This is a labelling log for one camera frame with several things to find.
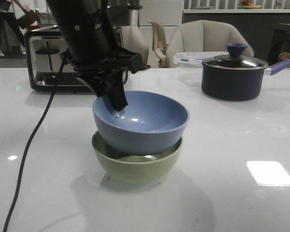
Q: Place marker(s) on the beige armchair left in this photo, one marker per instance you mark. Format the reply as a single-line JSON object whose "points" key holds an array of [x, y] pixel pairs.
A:
{"points": [[133, 40]]}

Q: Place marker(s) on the wicker basket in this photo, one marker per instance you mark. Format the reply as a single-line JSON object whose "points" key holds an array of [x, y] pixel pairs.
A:
{"points": [[283, 56]]}

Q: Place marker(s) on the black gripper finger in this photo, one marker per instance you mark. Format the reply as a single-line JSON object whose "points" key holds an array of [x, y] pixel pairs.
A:
{"points": [[94, 82], [115, 90]]}

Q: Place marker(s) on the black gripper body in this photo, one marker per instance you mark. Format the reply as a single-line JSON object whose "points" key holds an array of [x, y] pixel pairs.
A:
{"points": [[93, 43]]}

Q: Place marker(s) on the beige armchair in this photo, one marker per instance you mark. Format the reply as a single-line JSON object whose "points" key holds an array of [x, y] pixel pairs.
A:
{"points": [[201, 36], [133, 40]]}

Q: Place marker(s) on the beige armchair right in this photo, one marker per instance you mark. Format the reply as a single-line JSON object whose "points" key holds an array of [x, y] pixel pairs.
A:
{"points": [[201, 36]]}

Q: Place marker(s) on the cream plastic chair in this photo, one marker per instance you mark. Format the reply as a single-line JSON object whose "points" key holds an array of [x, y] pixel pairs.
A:
{"points": [[159, 45]]}

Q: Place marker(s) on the white cabinet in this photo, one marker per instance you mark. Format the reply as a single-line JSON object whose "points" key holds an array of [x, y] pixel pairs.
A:
{"points": [[168, 12]]}

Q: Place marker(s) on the green bowl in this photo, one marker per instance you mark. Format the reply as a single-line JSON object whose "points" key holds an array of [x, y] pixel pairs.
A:
{"points": [[133, 168]]}

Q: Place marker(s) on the clear plastic food container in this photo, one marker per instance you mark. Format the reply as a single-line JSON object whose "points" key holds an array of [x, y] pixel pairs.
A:
{"points": [[189, 66]]}

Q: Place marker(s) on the fruit plate on counter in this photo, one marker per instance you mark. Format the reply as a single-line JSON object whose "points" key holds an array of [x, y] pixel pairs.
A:
{"points": [[248, 4]]}

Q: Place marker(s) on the black and chrome toaster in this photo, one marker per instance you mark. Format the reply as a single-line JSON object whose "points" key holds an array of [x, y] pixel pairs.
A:
{"points": [[43, 49]]}

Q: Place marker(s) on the dark blue saucepan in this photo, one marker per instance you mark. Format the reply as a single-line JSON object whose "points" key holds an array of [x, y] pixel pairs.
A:
{"points": [[237, 83]]}

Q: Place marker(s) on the blue bowl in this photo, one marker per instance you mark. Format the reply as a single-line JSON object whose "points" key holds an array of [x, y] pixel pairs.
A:
{"points": [[151, 123]]}

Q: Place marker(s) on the glass pot lid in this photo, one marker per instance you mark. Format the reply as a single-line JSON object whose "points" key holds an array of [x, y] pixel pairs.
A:
{"points": [[235, 60]]}

